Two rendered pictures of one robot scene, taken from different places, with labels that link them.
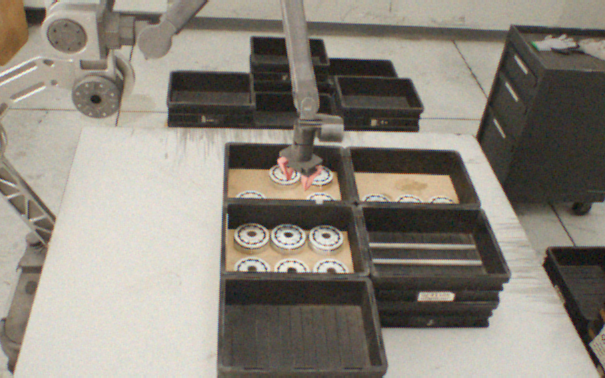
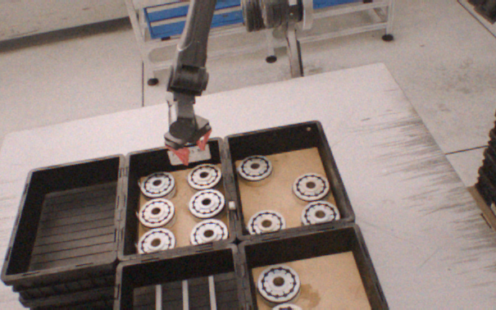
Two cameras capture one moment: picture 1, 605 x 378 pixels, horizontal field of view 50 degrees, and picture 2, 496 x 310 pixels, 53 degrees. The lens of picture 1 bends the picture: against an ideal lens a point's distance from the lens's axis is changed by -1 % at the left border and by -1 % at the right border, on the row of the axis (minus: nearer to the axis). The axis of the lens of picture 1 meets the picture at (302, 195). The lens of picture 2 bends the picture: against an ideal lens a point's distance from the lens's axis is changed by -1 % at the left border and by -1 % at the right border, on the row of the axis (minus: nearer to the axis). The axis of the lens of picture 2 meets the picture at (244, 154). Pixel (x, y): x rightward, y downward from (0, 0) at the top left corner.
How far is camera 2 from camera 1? 1.91 m
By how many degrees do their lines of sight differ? 69
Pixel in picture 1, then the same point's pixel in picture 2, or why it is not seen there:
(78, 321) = (154, 125)
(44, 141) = (493, 97)
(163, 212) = not seen: hidden behind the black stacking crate
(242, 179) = (302, 160)
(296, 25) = not seen: outside the picture
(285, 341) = (86, 225)
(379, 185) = (336, 292)
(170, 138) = (396, 115)
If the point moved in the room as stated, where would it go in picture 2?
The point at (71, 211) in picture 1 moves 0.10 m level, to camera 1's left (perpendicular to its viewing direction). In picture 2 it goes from (266, 89) to (266, 75)
